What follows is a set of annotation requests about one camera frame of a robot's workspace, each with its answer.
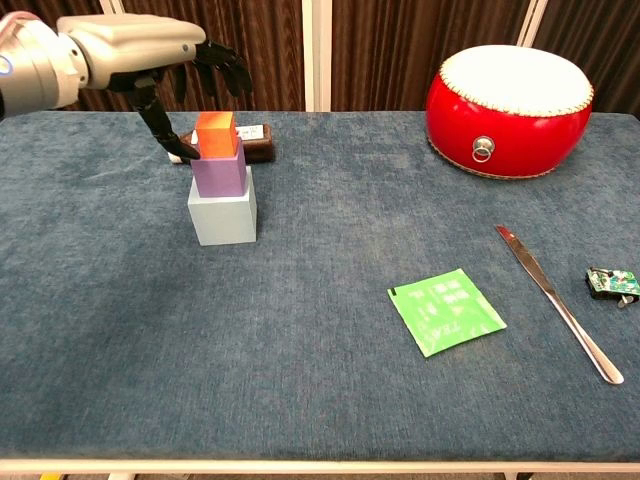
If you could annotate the silver table knife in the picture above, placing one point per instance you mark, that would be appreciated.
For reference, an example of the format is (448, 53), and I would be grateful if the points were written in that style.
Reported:
(522, 256)

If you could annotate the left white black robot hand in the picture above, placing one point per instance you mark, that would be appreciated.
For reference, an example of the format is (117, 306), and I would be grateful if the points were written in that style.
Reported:
(135, 50)

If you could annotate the orange cube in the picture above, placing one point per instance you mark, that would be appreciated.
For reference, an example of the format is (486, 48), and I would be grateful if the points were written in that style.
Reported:
(216, 135)

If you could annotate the light blue cube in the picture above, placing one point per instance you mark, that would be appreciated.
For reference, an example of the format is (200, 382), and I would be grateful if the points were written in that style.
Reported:
(222, 220)

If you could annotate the red drum white skin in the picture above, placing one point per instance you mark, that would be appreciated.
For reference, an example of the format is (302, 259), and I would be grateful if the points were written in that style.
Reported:
(500, 130)

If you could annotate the dark brown bottle white cap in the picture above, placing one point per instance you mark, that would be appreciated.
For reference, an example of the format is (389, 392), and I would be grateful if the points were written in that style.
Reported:
(260, 145)

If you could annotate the blue table cloth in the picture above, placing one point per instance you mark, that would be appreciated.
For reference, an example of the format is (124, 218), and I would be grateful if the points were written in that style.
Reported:
(350, 225)

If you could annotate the small green circuit board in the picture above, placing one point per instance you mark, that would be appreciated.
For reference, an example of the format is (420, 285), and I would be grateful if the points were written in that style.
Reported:
(612, 282)

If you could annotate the green tea sachet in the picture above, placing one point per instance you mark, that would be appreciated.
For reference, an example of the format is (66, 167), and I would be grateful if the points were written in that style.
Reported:
(445, 312)

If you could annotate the purple cube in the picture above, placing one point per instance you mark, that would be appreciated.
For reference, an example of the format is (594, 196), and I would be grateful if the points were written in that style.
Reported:
(220, 175)

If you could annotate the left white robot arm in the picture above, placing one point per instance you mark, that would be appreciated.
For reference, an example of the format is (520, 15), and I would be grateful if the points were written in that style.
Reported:
(35, 70)

